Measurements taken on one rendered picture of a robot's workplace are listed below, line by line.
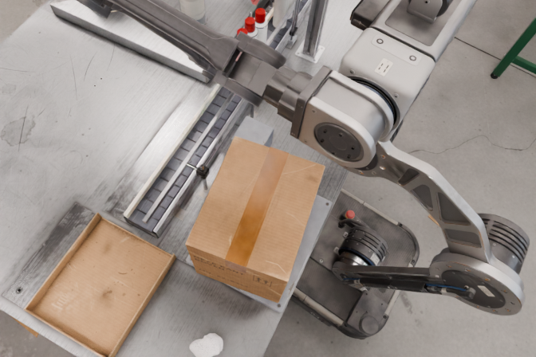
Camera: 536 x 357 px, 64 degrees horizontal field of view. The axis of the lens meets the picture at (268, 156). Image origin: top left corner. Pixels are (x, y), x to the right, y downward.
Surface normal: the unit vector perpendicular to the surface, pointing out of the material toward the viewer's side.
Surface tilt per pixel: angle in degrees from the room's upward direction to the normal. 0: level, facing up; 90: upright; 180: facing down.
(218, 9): 0
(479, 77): 0
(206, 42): 32
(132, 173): 0
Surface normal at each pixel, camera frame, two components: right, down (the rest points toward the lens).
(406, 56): 0.05, -0.47
